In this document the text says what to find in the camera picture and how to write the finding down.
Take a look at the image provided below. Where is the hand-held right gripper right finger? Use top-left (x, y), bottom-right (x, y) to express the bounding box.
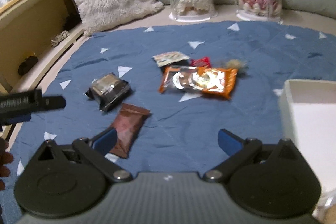
top-left (204, 129), bottom-right (300, 183)

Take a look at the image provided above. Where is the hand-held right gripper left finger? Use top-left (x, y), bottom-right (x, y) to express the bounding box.
top-left (37, 128), bottom-right (133, 183)

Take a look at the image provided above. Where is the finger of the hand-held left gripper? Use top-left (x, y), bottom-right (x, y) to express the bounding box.
top-left (41, 95), bottom-right (66, 111)

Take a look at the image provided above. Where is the dark brownie packet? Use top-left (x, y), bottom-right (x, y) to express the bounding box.
top-left (85, 72), bottom-right (131, 113)

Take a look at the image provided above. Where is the orange and brown snack packet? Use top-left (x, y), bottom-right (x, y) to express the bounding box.
top-left (158, 65), bottom-right (238, 101)

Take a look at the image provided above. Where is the small round pastry packet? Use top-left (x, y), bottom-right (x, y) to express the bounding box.
top-left (223, 59), bottom-right (247, 70)

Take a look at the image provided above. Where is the white cardboard box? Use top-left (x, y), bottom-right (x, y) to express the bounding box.
top-left (278, 79), bottom-right (336, 189)

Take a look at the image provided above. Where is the small red snack packet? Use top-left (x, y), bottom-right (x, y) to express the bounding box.
top-left (189, 56), bottom-right (212, 68)

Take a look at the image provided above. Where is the small printed snack packet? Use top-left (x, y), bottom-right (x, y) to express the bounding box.
top-left (153, 51), bottom-right (190, 67)

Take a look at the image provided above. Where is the person's left hand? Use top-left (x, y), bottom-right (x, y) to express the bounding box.
top-left (0, 138), bottom-right (14, 191)

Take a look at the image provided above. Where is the blue triangle print blanket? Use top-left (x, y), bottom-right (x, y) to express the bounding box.
top-left (0, 20), bottom-right (336, 224)

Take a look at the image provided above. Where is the small dark box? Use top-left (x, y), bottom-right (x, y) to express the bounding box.
top-left (17, 54), bottom-right (39, 75)

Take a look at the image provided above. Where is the small beige figurine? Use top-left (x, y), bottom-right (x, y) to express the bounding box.
top-left (50, 31), bottom-right (70, 48)

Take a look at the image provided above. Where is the wooden side shelf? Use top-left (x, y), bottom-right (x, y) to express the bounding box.
top-left (0, 0), bottom-right (88, 141)

